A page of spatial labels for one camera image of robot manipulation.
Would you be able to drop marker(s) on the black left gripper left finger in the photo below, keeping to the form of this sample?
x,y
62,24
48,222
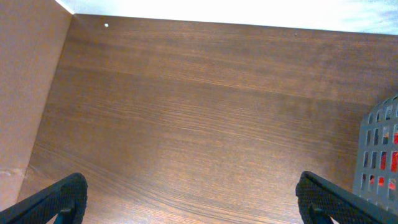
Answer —
x,y
64,200

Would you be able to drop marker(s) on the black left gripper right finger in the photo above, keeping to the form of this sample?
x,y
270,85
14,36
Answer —
x,y
320,201

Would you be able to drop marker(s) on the grey plastic shopping basket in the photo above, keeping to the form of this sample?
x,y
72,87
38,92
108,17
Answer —
x,y
382,116

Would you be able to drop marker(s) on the orange spaghetti packet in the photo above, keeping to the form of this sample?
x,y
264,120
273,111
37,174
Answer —
x,y
380,163

